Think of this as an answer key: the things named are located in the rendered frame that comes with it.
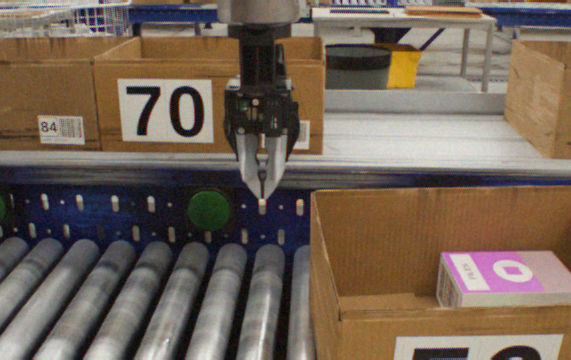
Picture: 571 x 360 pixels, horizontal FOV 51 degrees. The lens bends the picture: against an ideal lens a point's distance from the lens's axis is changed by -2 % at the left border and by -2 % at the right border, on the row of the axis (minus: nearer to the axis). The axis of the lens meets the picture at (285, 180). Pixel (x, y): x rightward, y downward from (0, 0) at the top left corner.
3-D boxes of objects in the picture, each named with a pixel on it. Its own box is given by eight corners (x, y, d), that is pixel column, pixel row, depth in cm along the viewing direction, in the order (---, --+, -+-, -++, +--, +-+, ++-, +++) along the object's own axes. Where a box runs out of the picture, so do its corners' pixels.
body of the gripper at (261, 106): (222, 142, 66) (218, 29, 62) (231, 121, 74) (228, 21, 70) (293, 143, 66) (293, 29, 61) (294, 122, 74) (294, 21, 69)
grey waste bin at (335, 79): (338, 166, 362) (342, 59, 339) (294, 144, 402) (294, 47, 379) (402, 153, 386) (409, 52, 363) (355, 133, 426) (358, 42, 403)
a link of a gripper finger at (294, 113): (260, 163, 73) (259, 92, 70) (261, 158, 74) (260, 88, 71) (299, 163, 73) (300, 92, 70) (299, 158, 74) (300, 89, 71)
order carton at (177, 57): (100, 156, 106) (89, 59, 100) (144, 113, 133) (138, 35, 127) (324, 159, 104) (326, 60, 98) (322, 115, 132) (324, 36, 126)
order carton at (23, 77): (-102, 153, 108) (-123, 61, 102) (-22, 112, 135) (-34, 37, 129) (102, 156, 106) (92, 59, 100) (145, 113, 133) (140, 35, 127)
